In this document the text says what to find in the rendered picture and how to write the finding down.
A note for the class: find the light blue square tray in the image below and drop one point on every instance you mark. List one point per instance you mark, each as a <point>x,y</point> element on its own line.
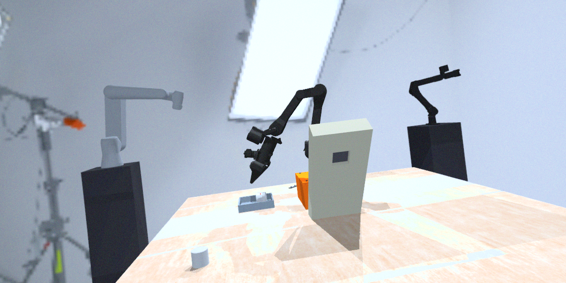
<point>249,203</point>

